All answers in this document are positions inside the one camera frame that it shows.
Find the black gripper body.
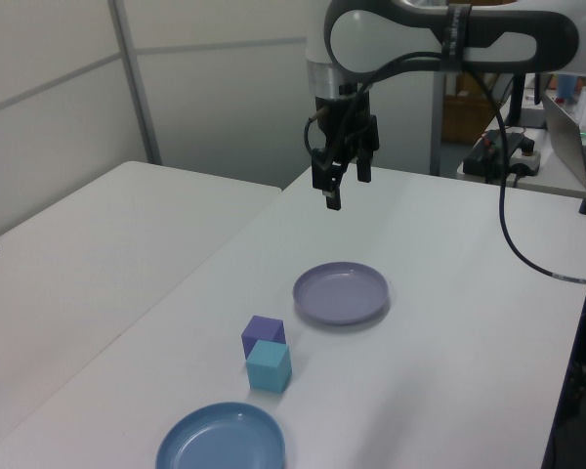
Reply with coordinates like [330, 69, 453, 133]
[314, 94, 373, 166]

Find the purple foam cube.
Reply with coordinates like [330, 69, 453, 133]
[241, 315, 287, 361]

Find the teal foam cube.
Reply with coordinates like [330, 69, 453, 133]
[245, 340, 293, 395]

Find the purple plastic plate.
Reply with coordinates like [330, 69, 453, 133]
[292, 262, 391, 327]

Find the brown wooden cabinet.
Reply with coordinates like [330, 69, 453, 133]
[441, 72, 513, 146]

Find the black power strip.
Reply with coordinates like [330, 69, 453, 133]
[463, 129, 523, 185]

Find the grey emergency stop box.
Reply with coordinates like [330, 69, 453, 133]
[510, 138, 543, 178]

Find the black monitor stand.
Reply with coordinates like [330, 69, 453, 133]
[505, 72, 551, 131]

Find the grey office desk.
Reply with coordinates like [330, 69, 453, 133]
[456, 125, 586, 200]

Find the silver laptop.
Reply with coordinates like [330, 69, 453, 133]
[540, 90, 586, 194]

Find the blue plastic plate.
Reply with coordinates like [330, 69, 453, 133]
[154, 401, 287, 469]

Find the black hanging robot cable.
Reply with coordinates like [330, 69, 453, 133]
[302, 51, 586, 287]

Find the grey partition post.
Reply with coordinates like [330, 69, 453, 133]
[107, 0, 163, 167]

